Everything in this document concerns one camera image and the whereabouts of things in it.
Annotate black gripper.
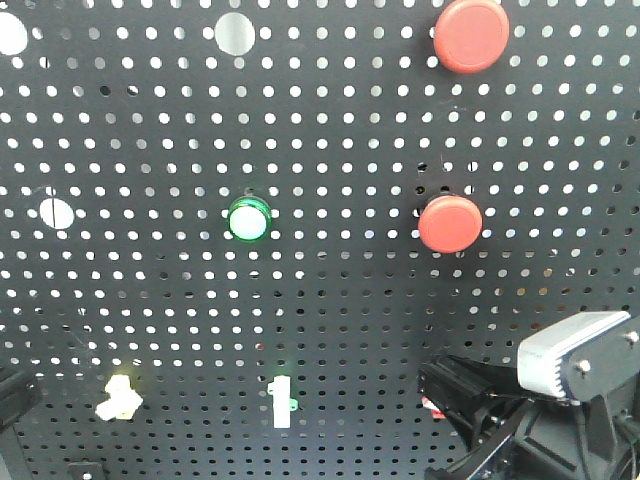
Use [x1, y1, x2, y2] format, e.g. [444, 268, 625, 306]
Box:
[418, 355, 639, 479]

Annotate red toggle switch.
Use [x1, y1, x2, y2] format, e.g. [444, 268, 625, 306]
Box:
[421, 396, 446, 419]

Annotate yellow toggle switch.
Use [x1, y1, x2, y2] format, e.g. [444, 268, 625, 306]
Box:
[95, 374, 143, 421]

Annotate lower red push button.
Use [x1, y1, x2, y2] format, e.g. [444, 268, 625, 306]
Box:
[418, 195, 483, 254]

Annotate red push button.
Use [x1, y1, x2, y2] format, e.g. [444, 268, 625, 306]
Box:
[418, 195, 483, 254]
[433, 0, 510, 74]

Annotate green round indicator button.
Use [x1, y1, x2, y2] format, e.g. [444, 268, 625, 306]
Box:
[227, 196, 272, 242]

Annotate black perforated pegboard panel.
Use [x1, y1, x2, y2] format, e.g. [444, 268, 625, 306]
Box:
[1, 1, 639, 479]

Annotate upper red push button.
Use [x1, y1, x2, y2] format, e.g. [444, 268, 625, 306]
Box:
[433, 0, 510, 74]

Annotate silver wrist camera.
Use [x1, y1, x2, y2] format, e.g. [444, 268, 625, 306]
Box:
[517, 311, 639, 402]

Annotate white toggle switch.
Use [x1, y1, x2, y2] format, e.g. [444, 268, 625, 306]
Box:
[267, 375, 298, 429]

